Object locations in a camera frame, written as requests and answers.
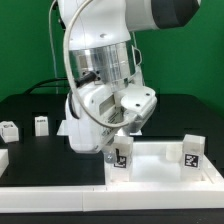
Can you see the white square table top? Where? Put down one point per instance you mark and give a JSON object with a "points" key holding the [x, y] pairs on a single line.
{"points": [[160, 162]]}

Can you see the white U-shaped obstacle fence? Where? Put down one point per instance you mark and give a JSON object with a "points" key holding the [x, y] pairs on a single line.
{"points": [[112, 196]]}

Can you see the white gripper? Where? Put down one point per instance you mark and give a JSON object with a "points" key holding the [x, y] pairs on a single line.
{"points": [[134, 104]]}

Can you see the white marker sheet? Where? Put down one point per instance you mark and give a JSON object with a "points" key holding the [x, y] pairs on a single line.
{"points": [[63, 130]]}

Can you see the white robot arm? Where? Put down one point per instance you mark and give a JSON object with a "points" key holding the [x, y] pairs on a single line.
{"points": [[97, 43]]}

